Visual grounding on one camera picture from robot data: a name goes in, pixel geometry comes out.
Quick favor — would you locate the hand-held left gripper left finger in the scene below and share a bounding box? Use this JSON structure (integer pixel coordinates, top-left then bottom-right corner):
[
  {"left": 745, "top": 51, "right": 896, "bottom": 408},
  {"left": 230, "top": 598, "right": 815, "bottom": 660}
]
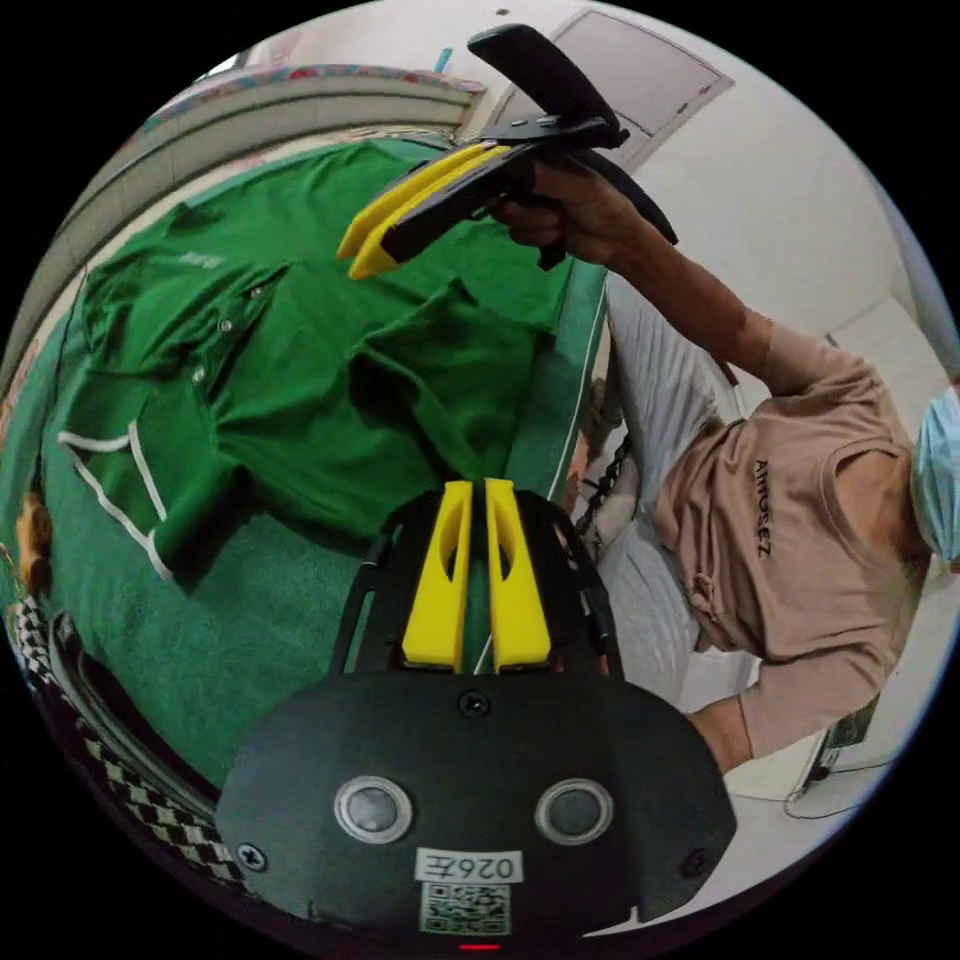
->
[{"left": 401, "top": 481, "right": 475, "bottom": 672}]

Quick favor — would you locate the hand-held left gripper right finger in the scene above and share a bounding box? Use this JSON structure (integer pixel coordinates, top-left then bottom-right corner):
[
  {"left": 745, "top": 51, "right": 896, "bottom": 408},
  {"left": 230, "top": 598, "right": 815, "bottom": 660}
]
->
[{"left": 484, "top": 476, "right": 553, "bottom": 673}]

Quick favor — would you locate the person's right forearm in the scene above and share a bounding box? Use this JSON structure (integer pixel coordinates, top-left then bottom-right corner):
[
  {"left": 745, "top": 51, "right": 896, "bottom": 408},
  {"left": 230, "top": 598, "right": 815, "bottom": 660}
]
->
[{"left": 603, "top": 224, "right": 781, "bottom": 399}]

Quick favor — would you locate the person's left forearm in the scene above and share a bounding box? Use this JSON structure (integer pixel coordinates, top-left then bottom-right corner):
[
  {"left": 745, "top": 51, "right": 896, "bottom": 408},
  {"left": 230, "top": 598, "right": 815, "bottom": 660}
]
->
[{"left": 686, "top": 698, "right": 754, "bottom": 775}]

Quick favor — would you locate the green short sleeve polo shirt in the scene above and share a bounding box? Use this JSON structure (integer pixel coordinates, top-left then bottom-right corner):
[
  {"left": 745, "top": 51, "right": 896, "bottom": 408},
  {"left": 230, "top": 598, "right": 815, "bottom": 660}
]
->
[{"left": 56, "top": 142, "right": 564, "bottom": 594}]

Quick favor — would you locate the person's right hand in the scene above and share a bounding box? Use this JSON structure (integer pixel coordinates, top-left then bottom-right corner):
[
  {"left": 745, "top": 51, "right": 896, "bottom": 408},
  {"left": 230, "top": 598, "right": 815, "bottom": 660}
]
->
[{"left": 490, "top": 159, "right": 663, "bottom": 267}]

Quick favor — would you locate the white door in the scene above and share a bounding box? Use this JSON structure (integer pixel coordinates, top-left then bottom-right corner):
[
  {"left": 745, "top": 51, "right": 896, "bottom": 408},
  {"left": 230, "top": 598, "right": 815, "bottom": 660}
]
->
[{"left": 551, "top": 5, "right": 738, "bottom": 140}]

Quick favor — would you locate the person's body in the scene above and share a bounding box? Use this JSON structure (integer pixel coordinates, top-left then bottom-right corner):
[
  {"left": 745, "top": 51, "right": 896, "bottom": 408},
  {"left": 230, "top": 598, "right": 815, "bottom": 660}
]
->
[{"left": 577, "top": 277, "right": 960, "bottom": 759}]

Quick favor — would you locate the black white checkered cloth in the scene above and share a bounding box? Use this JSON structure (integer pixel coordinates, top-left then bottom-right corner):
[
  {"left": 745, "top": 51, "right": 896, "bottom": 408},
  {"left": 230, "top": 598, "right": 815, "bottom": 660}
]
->
[{"left": 5, "top": 596, "right": 253, "bottom": 895}]

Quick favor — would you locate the thin cable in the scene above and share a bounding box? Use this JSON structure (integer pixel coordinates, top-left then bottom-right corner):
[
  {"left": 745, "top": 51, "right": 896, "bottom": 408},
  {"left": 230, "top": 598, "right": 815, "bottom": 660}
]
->
[{"left": 782, "top": 753, "right": 898, "bottom": 824}]

